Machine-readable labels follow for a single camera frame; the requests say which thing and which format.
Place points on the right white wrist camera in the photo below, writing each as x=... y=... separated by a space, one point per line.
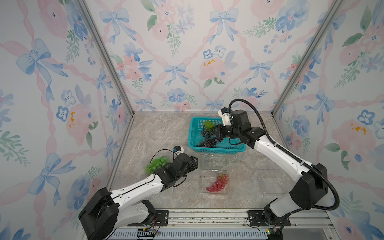
x=224 y=113

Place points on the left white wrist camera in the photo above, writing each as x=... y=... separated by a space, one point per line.
x=178 y=150

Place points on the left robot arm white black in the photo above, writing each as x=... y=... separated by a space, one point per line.
x=109 y=210

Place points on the teal plastic basket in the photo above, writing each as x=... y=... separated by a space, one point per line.
x=226 y=146

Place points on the green grape bunch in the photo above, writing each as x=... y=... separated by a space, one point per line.
x=156 y=164

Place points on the dark blue grape bunch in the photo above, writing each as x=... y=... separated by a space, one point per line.
x=209 y=134

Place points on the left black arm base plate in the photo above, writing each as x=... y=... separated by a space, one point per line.
x=157 y=218

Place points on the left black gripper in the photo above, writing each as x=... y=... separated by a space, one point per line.
x=192 y=164

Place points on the right aluminium corner post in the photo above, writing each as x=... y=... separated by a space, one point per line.
x=310 y=50

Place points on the aluminium corner post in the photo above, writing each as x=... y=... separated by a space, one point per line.
x=90 y=23
x=310 y=50

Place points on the pink red grape bunch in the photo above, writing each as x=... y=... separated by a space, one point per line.
x=219 y=185

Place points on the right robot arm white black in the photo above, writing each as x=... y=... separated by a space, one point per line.
x=310 y=187

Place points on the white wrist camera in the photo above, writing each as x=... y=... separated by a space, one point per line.
x=224 y=113
x=178 y=150

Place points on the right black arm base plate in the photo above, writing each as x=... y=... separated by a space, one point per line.
x=260 y=218

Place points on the purple red grape bunch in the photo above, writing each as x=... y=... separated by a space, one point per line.
x=210 y=143

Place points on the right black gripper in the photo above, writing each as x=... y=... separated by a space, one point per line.
x=220 y=131

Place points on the left aluminium corner post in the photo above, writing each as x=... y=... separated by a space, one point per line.
x=90 y=23

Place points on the green grape leaf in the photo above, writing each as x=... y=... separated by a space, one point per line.
x=208 y=125

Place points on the aluminium front rail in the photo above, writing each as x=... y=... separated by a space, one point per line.
x=227 y=224

